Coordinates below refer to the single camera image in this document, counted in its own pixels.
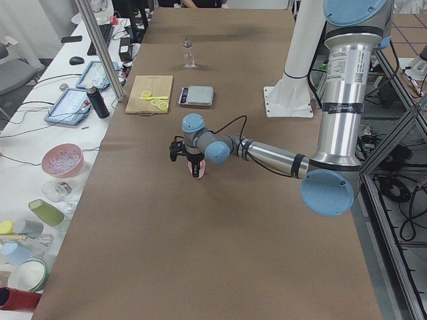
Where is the light blue cup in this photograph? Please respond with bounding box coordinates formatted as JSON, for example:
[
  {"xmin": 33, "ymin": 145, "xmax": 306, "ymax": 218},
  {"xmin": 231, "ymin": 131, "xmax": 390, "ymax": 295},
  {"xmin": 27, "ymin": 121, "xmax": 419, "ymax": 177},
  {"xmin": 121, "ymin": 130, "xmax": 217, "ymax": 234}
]
[{"xmin": 1, "ymin": 241, "xmax": 33, "ymax": 266}]

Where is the black thermos bottle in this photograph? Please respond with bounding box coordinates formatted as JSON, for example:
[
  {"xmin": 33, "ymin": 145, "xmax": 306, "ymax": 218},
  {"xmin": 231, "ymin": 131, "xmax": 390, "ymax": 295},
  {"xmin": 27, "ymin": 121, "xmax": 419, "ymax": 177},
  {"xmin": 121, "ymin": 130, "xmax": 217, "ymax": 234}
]
[{"xmin": 85, "ymin": 84, "xmax": 109, "ymax": 119}]

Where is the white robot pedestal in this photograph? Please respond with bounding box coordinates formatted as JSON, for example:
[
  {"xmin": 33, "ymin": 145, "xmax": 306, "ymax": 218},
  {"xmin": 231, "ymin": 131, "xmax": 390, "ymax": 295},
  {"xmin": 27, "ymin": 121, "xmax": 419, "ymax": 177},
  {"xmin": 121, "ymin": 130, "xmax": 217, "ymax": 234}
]
[{"xmin": 264, "ymin": 0, "xmax": 326, "ymax": 117}]

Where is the lemon slice pair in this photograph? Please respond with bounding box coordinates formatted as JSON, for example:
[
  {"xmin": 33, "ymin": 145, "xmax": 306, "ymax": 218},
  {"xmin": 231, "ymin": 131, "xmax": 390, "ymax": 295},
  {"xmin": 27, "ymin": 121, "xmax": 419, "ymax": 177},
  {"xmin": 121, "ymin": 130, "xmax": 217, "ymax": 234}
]
[{"xmin": 151, "ymin": 99, "xmax": 169, "ymax": 111}]

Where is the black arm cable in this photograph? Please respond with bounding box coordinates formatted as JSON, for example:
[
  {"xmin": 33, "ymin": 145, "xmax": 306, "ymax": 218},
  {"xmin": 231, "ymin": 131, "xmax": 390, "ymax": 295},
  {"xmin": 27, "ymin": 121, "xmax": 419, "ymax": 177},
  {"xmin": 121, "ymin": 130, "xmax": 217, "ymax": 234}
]
[{"xmin": 213, "ymin": 115, "xmax": 301, "ymax": 177}]

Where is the grey cup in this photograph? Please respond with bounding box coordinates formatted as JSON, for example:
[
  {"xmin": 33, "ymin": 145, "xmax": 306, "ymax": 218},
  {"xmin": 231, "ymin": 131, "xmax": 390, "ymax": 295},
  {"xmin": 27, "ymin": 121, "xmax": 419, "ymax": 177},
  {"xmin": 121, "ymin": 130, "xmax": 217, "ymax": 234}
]
[{"xmin": 13, "ymin": 219, "xmax": 44, "ymax": 238}]

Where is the black smartphone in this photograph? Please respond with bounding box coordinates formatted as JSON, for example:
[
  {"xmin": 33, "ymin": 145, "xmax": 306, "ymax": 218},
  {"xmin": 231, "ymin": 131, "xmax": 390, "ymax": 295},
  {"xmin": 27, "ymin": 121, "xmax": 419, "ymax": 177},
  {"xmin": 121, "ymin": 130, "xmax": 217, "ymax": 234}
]
[{"xmin": 61, "ymin": 35, "xmax": 83, "ymax": 43}]

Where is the far teach pendant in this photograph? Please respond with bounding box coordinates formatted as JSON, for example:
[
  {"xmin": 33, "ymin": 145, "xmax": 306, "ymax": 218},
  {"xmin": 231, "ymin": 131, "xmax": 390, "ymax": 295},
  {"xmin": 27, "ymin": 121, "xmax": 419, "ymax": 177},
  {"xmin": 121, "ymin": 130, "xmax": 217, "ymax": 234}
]
[{"xmin": 75, "ymin": 61, "xmax": 110, "ymax": 91}]

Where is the yellow plastic knife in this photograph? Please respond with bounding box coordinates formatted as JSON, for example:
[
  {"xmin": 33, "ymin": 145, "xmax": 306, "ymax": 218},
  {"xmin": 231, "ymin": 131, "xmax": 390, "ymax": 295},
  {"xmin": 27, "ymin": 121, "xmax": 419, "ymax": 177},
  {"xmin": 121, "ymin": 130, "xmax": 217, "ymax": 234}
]
[{"xmin": 139, "ymin": 96, "xmax": 169, "ymax": 101}]

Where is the teach pendant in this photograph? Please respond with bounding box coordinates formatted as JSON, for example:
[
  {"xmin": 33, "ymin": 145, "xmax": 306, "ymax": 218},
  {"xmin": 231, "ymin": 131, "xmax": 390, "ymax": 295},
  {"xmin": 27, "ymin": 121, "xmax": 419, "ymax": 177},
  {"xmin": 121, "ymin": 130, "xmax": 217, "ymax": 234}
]
[
  {"xmin": 44, "ymin": 88, "xmax": 91, "ymax": 126},
  {"xmin": 75, "ymin": 61, "xmax": 110, "ymax": 91}
]

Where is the lemon slice on board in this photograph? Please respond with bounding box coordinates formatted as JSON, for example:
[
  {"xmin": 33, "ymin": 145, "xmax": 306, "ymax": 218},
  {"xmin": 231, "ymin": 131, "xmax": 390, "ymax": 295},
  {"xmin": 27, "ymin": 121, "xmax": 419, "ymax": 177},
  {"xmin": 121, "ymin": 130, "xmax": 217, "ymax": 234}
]
[{"xmin": 139, "ymin": 90, "xmax": 152, "ymax": 99}]

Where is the digital kitchen scale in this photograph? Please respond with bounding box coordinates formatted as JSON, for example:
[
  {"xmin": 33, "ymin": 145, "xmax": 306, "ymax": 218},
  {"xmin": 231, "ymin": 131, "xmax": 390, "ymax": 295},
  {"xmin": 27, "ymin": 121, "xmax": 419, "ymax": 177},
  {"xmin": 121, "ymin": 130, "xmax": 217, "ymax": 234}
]
[{"xmin": 177, "ymin": 85, "xmax": 214, "ymax": 107}]

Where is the glass sauce bottle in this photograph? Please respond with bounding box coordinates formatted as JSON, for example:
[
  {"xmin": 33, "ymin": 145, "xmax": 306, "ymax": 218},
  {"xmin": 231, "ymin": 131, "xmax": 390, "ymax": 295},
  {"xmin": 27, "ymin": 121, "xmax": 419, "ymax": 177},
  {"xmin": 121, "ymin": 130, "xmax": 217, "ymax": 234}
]
[{"xmin": 183, "ymin": 37, "xmax": 196, "ymax": 69}]

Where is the red cup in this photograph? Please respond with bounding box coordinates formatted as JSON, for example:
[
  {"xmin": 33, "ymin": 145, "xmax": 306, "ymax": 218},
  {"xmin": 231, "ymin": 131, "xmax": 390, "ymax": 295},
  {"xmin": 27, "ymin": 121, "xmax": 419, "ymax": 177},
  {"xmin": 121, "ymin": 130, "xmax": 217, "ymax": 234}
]
[{"xmin": 1, "ymin": 287, "xmax": 42, "ymax": 312}]

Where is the black computer mouse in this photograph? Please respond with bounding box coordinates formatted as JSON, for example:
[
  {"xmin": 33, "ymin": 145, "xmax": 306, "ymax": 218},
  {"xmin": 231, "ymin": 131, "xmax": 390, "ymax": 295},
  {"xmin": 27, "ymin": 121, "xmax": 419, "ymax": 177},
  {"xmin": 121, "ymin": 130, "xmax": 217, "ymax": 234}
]
[{"xmin": 69, "ymin": 56, "xmax": 85, "ymax": 65}]

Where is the near teach pendant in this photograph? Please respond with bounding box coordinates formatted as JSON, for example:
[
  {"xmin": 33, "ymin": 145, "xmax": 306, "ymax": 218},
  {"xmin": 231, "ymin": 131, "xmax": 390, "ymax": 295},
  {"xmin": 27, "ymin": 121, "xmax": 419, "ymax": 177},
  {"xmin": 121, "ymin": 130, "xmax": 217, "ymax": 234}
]
[{"xmin": 44, "ymin": 88, "xmax": 91, "ymax": 126}]

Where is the green cup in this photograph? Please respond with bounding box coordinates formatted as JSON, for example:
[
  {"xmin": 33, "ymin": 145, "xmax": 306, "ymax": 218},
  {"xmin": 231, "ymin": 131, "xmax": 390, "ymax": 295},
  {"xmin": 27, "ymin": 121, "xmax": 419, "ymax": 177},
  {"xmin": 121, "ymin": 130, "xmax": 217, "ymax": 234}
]
[{"xmin": 28, "ymin": 199, "xmax": 64, "ymax": 227}]

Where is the black keyboard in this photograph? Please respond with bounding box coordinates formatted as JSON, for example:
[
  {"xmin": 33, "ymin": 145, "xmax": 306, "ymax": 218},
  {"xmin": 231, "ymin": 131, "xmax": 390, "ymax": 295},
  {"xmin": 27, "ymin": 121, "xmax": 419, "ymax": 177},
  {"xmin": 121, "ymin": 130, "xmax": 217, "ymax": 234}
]
[{"xmin": 87, "ymin": 23, "xmax": 114, "ymax": 56}]

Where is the pink bowl with ice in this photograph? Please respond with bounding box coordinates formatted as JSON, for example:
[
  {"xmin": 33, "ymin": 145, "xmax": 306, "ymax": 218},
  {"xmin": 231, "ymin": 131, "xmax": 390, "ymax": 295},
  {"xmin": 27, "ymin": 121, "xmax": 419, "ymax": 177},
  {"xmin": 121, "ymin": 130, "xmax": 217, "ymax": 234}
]
[{"xmin": 41, "ymin": 143, "xmax": 84, "ymax": 178}]

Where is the aluminium frame post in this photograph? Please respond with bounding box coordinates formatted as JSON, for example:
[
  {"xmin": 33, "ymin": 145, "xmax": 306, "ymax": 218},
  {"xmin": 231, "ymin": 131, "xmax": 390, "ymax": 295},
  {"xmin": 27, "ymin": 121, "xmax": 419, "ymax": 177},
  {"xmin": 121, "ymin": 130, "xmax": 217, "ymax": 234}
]
[{"xmin": 75, "ymin": 0, "xmax": 125, "ymax": 102}]

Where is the bamboo cutting board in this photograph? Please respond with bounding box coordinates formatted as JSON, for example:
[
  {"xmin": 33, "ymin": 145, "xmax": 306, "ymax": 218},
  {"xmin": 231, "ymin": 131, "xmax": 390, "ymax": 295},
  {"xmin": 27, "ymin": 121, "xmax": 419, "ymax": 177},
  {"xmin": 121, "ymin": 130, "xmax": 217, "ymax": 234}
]
[{"xmin": 125, "ymin": 75, "xmax": 173, "ymax": 115}]

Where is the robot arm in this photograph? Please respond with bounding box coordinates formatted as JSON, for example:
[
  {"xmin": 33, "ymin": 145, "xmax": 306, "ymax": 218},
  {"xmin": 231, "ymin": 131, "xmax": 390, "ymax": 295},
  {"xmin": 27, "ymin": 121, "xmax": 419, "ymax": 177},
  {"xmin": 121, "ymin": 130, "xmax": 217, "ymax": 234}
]
[{"xmin": 169, "ymin": 1, "xmax": 394, "ymax": 217}]

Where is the white green-rimmed bowl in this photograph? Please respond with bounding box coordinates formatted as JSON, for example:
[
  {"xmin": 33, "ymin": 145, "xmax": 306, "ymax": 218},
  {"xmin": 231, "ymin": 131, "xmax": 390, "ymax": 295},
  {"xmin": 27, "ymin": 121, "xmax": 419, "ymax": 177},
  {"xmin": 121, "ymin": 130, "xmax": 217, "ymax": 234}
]
[{"xmin": 7, "ymin": 259, "xmax": 48, "ymax": 292}]

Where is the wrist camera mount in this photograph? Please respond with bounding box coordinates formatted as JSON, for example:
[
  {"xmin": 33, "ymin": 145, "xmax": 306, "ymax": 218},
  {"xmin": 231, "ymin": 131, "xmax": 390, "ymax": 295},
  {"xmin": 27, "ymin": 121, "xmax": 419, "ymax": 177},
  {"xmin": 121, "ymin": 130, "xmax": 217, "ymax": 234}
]
[{"xmin": 169, "ymin": 135, "xmax": 187, "ymax": 162}]

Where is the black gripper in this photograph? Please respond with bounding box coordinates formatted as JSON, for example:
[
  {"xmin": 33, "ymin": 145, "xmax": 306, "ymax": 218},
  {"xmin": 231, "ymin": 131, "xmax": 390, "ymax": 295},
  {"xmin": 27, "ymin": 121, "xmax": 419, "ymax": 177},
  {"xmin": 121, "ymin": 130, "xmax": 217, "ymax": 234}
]
[{"xmin": 185, "ymin": 146, "xmax": 204, "ymax": 177}]

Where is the pink plastic cup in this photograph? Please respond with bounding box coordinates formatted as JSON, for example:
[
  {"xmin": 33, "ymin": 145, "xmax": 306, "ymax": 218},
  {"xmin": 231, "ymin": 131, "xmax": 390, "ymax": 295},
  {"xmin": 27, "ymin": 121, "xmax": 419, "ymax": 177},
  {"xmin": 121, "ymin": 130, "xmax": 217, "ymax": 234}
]
[{"xmin": 187, "ymin": 160, "xmax": 205, "ymax": 179}]

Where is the yellow cup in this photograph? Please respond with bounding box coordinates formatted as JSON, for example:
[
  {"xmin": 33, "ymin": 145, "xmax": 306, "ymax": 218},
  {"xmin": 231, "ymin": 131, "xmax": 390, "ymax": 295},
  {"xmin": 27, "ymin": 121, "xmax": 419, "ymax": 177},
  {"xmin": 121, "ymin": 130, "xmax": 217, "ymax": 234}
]
[{"xmin": 0, "ymin": 220, "xmax": 15, "ymax": 235}]

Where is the black power adapter box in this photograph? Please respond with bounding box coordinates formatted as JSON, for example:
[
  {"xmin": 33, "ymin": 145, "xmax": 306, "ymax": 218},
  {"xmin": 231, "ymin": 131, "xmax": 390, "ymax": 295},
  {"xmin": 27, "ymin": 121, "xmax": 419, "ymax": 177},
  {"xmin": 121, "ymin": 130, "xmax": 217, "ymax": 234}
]
[{"xmin": 119, "ymin": 37, "xmax": 133, "ymax": 62}]

